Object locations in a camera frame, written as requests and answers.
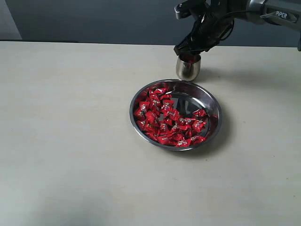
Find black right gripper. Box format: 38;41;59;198
174;0;233;56

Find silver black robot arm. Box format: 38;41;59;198
174;0;301;56

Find small steel cup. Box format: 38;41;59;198
176;56;201;81

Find round steel plate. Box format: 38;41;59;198
129;79;222;151

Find red candy top left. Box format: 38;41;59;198
149;88;167;99

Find red candy right side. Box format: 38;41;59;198
192;109;207;118

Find red candy left edge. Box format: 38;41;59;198
134;101;150;118

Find red candy front bottom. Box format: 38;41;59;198
176;138;191;147

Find black camera cable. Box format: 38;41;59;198
204;9;252;52

